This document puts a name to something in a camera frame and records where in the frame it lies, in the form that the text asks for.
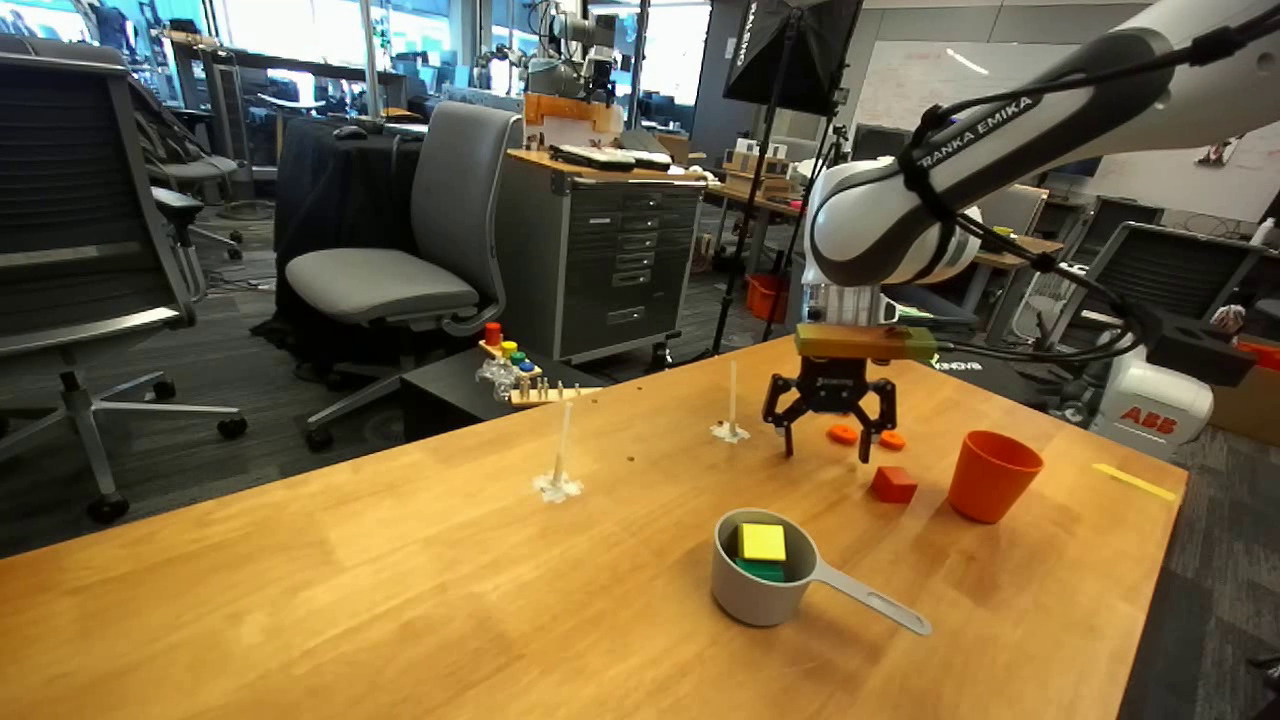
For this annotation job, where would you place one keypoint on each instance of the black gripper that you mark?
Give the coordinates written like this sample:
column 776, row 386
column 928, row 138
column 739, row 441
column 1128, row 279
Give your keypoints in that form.
column 843, row 386

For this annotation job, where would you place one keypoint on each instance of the orange block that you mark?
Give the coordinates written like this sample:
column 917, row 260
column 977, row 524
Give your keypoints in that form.
column 893, row 484

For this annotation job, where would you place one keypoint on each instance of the yellow block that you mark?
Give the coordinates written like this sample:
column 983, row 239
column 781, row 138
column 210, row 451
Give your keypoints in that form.
column 761, row 541

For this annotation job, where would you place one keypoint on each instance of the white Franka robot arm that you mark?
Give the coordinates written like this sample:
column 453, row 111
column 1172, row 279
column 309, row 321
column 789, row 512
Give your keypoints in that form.
column 866, row 223

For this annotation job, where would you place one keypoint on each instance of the orange plastic cup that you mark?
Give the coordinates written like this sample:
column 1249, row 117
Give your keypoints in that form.
column 995, row 483

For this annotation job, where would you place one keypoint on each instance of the grey measuring cup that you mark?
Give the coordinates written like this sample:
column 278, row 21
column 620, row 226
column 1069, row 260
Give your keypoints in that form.
column 761, row 606

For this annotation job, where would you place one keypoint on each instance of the orange disc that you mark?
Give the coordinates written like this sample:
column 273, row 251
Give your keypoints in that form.
column 843, row 433
column 893, row 441

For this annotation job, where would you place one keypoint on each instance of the white peg stand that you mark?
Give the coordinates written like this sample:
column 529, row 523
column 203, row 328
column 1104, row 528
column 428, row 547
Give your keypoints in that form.
column 731, row 433
column 558, row 488

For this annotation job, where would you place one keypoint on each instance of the orange bucket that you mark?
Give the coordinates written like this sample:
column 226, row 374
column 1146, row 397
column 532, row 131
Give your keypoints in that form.
column 767, row 301

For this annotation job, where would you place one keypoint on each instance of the grey drawer cabinet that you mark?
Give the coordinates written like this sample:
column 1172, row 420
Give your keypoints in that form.
column 601, row 260

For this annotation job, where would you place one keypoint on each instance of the yellow tape strip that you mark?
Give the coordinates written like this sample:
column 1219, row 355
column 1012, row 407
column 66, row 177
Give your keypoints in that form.
column 1133, row 483

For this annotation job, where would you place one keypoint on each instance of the white ABB machine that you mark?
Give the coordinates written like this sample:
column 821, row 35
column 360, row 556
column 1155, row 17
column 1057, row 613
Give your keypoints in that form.
column 1146, row 400

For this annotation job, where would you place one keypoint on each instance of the colourful stacking toy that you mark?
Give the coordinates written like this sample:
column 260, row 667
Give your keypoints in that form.
column 514, row 363

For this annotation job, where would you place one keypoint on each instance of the black softbox light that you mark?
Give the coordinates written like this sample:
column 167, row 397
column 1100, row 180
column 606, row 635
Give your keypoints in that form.
column 792, row 60

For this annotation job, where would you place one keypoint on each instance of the low dark side table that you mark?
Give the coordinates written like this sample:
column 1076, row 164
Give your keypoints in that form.
column 445, row 386

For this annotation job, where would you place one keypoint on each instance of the orange box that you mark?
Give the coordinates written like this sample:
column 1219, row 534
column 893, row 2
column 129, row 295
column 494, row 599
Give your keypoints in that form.
column 564, row 117

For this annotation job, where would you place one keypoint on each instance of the grey office chair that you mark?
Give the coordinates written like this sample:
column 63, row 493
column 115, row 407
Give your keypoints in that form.
column 382, row 281

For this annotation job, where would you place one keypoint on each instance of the dark draped cover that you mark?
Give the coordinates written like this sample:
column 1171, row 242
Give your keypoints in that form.
column 334, row 187

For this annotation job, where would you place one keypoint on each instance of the black mesh office chair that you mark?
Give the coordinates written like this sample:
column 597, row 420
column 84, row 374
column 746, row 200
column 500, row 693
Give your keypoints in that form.
column 72, row 200

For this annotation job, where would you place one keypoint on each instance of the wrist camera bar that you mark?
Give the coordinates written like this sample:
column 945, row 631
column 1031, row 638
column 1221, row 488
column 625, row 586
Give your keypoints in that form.
column 861, row 344

